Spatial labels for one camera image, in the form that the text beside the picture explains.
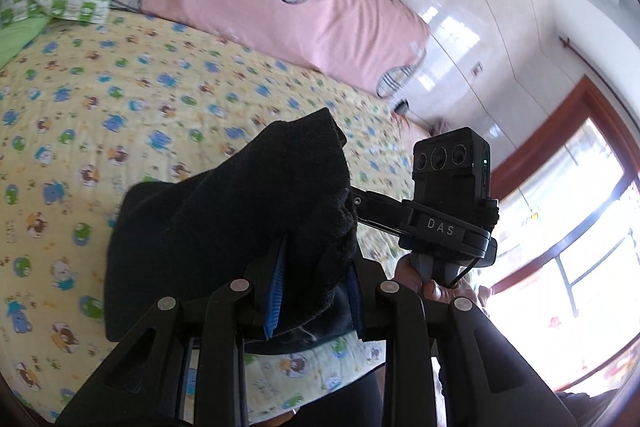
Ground dark navy pants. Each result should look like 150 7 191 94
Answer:
103 109 359 355

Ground black camera box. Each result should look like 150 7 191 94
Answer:
412 127 491 209

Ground black phone charger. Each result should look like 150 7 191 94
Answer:
394 100 409 116

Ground purple checked cloth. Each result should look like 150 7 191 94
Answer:
424 118 454 138

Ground brown wooden window frame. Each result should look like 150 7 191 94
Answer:
491 77 639 294

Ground light green blanket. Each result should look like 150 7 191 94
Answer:
0 14 51 68

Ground yellow cartoon bear quilt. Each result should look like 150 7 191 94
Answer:
1 12 412 421

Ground person's right hand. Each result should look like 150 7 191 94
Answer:
394 255 491 315

